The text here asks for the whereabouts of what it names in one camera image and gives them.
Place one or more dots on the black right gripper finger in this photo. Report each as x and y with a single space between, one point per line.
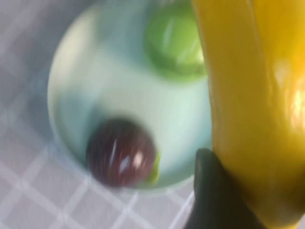
214 200

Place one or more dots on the yellow toy banana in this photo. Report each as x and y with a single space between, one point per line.
252 95

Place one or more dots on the dark purple toy plum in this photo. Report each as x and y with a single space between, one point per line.
119 152

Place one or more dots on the pale green round plate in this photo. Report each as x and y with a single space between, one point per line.
124 95

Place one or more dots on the green toy watermelon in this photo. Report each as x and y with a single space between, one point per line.
174 40

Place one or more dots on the grey checked tablecloth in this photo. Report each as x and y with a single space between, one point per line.
26 190

